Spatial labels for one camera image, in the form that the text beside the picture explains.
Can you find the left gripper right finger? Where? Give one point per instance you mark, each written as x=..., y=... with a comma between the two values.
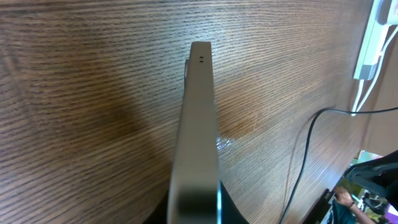
x=229, y=212

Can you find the Galaxy S25 smartphone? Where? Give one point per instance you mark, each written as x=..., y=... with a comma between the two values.
x=194, y=193

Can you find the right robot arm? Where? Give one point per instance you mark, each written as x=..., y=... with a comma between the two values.
x=379, y=176

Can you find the white power strip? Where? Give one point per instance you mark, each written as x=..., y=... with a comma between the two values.
x=372, y=43

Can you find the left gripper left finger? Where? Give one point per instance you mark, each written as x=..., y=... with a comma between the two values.
x=159, y=215

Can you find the person's hand in background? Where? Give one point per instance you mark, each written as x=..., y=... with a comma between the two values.
x=343, y=197

